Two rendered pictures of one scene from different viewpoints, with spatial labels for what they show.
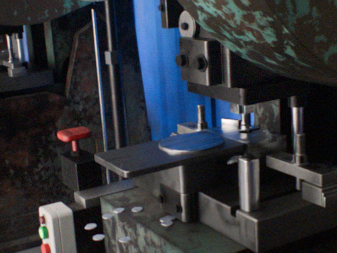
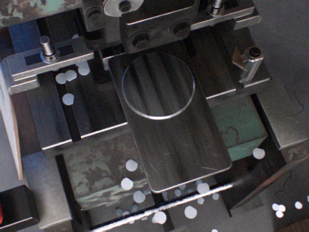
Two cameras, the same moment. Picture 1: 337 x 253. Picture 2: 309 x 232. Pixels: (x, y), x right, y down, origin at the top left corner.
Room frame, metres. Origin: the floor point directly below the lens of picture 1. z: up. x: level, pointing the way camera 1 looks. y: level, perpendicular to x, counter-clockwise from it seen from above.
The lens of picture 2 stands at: (1.15, 0.28, 1.48)
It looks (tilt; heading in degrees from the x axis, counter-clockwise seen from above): 69 degrees down; 276
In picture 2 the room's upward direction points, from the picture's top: 5 degrees clockwise
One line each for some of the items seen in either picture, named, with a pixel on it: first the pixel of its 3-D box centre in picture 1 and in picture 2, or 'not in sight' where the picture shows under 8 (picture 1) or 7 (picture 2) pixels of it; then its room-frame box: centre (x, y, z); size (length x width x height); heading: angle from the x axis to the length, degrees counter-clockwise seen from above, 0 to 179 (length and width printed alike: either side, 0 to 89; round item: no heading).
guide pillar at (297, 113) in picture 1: (297, 121); not in sight; (1.20, -0.24, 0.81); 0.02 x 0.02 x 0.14; 30
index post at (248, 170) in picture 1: (248, 181); (249, 64); (1.03, -0.13, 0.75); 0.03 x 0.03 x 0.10; 30
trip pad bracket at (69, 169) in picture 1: (83, 193); (14, 216); (1.40, 0.20, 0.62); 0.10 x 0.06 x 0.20; 30
